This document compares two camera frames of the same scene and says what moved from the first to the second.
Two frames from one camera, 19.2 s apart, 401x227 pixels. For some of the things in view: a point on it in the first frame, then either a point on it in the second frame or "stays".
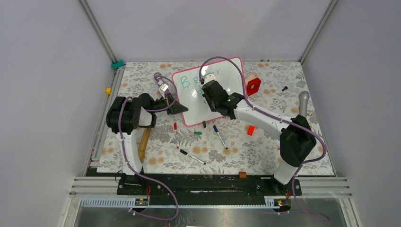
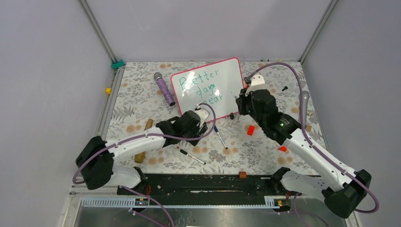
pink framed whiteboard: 229,76 stays
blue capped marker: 215,128 stays
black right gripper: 213,109 -> 241,101
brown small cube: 242,175 stays
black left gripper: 176,108 -> 199,130
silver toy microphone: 303,97 stays
